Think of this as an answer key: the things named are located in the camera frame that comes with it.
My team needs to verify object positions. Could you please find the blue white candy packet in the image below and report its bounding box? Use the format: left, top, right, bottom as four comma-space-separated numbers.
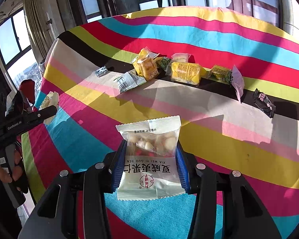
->
94, 66, 108, 77

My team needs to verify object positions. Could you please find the yellow cake packet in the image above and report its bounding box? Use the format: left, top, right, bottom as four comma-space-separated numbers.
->
171, 62, 208, 86

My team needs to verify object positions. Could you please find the pale pink snack packet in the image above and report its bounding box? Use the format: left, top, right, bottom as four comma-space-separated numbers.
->
231, 65, 245, 103

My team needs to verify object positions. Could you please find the black snack packet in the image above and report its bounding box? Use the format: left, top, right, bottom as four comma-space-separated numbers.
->
253, 89, 275, 118

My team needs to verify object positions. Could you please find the red black jacket chair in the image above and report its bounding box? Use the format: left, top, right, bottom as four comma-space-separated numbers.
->
6, 79, 35, 118

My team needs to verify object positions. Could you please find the white nut packet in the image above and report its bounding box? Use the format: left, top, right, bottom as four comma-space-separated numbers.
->
39, 91, 59, 125
116, 116, 185, 201

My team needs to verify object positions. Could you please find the small orange bread packet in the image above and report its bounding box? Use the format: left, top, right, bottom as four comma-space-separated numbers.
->
131, 47, 159, 81

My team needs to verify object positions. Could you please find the left hand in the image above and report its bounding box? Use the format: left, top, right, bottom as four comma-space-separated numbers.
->
0, 149, 29, 194

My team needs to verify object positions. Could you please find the green pea snack packet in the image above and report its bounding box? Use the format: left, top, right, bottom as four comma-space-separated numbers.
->
207, 65, 232, 84

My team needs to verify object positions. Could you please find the white cream snack packet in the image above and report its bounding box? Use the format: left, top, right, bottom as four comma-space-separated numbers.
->
166, 53, 191, 75

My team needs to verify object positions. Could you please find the green white snack packet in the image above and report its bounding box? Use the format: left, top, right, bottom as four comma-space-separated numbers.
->
154, 57, 171, 72

